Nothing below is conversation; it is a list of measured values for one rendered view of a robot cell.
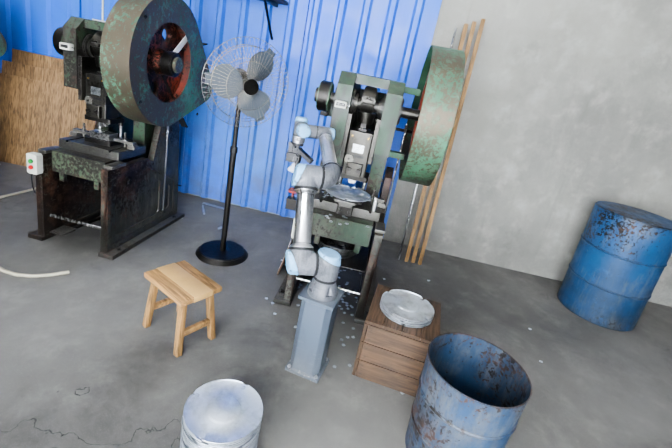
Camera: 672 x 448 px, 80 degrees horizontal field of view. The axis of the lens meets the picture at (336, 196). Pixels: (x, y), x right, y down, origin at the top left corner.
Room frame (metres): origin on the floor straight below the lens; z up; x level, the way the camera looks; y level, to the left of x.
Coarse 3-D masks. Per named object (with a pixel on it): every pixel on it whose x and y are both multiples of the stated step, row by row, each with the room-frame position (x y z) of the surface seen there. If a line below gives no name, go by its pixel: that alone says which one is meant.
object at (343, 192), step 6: (336, 186) 2.52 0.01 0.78; (342, 186) 2.55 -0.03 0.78; (348, 186) 2.57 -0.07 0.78; (330, 192) 2.37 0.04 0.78; (336, 192) 2.39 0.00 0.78; (342, 192) 2.40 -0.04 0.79; (348, 192) 2.43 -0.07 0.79; (354, 192) 2.45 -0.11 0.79; (360, 192) 2.50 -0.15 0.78; (366, 192) 2.51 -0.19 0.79; (342, 198) 2.28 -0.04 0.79; (348, 198) 2.32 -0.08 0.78; (354, 198) 2.35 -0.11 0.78; (360, 198) 2.37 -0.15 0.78; (366, 198) 2.40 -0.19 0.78
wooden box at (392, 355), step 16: (384, 288) 2.10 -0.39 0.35; (432, 304) 2.03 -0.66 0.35; (368, 320) 1.75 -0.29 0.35; (384, 320) 1.78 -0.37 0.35; (432, 320) 1.87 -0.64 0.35; (368, 336) 1.75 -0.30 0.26; (384, 336) 1.73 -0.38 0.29; (400, 336) 1.71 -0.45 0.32; (416, 336) 1.70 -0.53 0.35; (432, 336) 1.73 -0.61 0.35; (368, 352) 1.74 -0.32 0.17; (384, 352) 1.73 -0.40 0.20; (400, 352) 1.71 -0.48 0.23; (416, 352) 1.69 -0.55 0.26; (368, 368) 1.74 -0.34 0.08; (384, 368) 1.72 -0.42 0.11; (400, 368) 1.71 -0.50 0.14; (416, 368) 1.69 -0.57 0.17; (384, 384) 1.72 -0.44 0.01; (400, 384) 1.70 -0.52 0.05; (416, 384) 1.69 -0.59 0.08
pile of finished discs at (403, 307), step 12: (384, 300) 1.91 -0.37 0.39; (396, 300) 1.93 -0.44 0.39; (408, 300) 1.95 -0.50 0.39; (420, 300) 1.99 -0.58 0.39; (384, 312) 1.84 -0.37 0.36; (396, 312) 1.82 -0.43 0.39; (408, 312) 1.84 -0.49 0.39; (420, 312) 1.86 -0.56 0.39; (432, 312) 1.89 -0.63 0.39; (408, 324) 1.77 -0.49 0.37; (420, 324) 1.78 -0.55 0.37
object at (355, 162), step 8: (352, 128) 2.55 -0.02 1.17; (360, 128) 2.51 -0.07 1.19; (352, 136) 2.47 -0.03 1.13; (360, 136) 2.47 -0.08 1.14; (368, 136) 2.46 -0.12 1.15; (352, 144) 2.47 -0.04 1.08; (360, 144) 2.47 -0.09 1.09; (368, 144) 2.46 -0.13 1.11; (352, 152) 2.47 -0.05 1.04; (360, 152) 2.47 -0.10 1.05; (368, 152) 2.46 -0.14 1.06; (344, 160) 2.47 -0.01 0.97; (352, 160) 2.46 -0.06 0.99; (360, 160) 2.47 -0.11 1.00; (344, 168) 2.47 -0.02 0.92; (352, 168) 2.44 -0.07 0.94; (360, 168) 2.44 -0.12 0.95; (360, 176) 2.46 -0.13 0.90
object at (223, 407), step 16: (208, 384) 1.27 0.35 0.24; (224, 384) 1.29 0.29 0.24; (240, 384) 1.30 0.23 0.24; (192, 400) 1.18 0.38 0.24; (208, 400) 1.20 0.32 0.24; (224, 400) 1.21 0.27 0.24; (240, 400) 1.23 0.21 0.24; (256, 400) 1.24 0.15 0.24; (192, 416) 1.12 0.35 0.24; (208, 416) 1.13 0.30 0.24; (224, 416) 1.14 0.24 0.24; (240, 416) 1.16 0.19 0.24; (256, 416) 1.17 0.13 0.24; (192, 432) 1.05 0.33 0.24; (208, 432) 1.07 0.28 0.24; (224, 432) 1.08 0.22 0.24; (240, 432) 1.09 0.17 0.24
